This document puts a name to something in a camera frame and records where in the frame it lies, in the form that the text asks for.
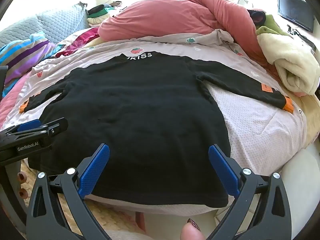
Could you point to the black monitor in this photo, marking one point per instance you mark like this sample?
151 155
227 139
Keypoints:
295 10

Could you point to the pile of folded clothes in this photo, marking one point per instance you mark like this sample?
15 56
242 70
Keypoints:
100 15

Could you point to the person's left hand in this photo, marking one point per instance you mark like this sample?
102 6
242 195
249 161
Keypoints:
22 178

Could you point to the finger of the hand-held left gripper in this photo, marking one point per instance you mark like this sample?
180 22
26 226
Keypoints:
57 126
28 125

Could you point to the magenta cloth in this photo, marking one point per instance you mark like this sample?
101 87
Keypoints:
80 41

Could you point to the pinkish grey printed blanket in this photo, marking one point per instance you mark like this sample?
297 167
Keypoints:
250 120

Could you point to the person's beige patterned clothing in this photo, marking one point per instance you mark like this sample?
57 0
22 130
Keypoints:
107 212

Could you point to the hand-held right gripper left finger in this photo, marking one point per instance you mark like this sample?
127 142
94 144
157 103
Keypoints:
96 167

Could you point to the pink duvet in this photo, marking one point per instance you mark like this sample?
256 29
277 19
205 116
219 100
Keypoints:
162 15

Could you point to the white metal frame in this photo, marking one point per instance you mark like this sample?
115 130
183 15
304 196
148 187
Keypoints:
243 2

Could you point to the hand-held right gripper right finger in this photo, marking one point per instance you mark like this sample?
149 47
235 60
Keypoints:
222 170

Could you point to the person's right hand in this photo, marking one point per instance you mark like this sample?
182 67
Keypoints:
191 231

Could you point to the yellow bed sheet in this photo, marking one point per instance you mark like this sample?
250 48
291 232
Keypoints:
310 115

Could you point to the striped blue purple cloth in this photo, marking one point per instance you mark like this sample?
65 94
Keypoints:
22 52

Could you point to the green plush toy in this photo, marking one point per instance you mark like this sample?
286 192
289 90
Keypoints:
271 22

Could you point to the dark cloth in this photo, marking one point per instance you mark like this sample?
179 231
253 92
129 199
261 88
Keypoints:
257 17

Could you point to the cream fleece blanket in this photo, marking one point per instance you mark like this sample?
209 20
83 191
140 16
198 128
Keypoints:
287 57

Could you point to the black sweater with orange cuffs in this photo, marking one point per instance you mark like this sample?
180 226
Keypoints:
137 110

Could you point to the dark desk clutter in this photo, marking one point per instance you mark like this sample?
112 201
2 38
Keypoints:
300 36

